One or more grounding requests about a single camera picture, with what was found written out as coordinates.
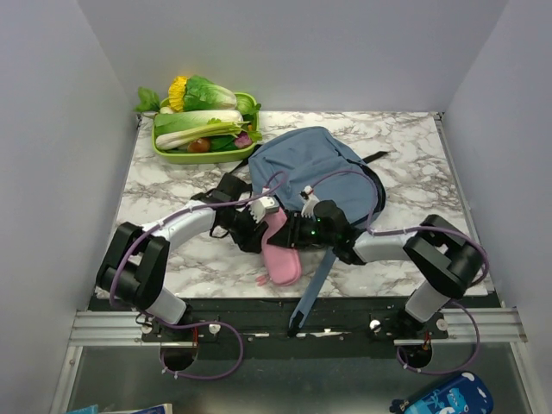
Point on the brown mushroom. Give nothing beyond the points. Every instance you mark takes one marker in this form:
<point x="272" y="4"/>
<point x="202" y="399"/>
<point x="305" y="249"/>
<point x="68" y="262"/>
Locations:
<point x="199" y="146"/>

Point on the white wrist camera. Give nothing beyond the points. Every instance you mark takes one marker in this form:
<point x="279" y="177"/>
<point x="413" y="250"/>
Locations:
<point x="310" y="200"/>
<point x="262" y="207"/>

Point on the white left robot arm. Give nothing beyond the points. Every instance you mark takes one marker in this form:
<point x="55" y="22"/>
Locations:
<point x="134" y="266"/>

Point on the blue shark pencil case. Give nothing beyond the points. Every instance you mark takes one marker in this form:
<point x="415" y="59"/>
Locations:
<point x="463" y="393"/>

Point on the pink pencil case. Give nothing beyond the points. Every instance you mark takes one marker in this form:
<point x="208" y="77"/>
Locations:
<point x="283" y="266"/>

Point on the purple onion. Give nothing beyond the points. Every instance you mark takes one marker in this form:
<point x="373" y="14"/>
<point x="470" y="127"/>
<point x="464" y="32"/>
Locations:
<point x="243" y="140"/>

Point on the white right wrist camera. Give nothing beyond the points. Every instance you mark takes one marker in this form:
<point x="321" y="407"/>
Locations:
<point x="310" y="200"/>

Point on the white napa cabbage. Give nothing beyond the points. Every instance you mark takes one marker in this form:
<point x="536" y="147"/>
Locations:
<point x="193" y="119"/>

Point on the green lettuce head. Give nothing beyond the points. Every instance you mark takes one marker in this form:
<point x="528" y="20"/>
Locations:
<point x="202" y="94"/>

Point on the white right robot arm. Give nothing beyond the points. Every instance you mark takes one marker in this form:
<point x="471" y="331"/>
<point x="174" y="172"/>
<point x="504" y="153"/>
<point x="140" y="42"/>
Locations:
<point x="448" y="259"/>

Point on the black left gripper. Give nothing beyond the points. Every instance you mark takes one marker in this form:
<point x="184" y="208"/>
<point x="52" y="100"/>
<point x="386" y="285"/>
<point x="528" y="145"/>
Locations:
<point x="251" y="241"/>

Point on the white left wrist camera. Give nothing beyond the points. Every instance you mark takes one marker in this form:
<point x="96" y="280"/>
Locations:
<point x="262" y="207"/>

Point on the green plastic vegetable tray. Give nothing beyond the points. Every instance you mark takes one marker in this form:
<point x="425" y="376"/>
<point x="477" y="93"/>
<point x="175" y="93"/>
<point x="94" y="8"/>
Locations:
<point x="171" y="145"/>

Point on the blue fabric backpack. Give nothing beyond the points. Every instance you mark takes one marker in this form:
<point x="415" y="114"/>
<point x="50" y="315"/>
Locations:
<point x="312" y="156"/>

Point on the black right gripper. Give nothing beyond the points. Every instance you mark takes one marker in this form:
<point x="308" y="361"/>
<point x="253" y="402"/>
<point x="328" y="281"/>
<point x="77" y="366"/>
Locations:
<point x="289" y="235"/>

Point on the yellow flower vegetable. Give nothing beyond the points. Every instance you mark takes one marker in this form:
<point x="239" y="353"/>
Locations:
<point x="176" y="93"/>

